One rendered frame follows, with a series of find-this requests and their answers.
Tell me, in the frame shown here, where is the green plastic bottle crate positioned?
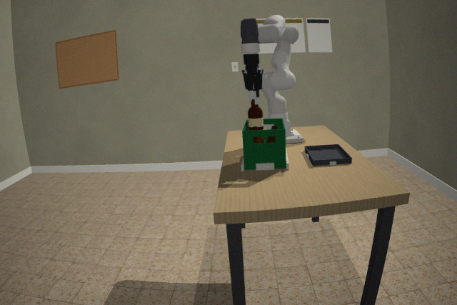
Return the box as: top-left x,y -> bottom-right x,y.
242,119 -> 286,170

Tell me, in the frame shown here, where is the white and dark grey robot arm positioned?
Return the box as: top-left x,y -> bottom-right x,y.
241,15 -> 299,137

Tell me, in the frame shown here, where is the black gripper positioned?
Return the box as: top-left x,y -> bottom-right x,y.
242,54 -> 263,104

